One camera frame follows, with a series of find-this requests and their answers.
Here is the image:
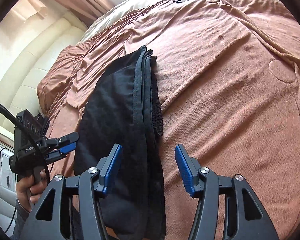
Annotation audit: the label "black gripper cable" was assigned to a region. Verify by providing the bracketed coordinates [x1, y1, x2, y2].
[0, 98, 51, 233]

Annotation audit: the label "cream padded headboard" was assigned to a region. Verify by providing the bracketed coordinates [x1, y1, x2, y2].
[0, 17, 87, 131]

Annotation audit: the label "brown bed blanket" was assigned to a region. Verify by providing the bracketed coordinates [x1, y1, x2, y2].
[37, 0, 300, 239]

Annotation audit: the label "black pants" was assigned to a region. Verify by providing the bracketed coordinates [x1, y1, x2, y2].
[74, 46, 166, 239]

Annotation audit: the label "person's left hand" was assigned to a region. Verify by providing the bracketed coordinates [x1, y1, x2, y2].
[16, 170, 47, 212]

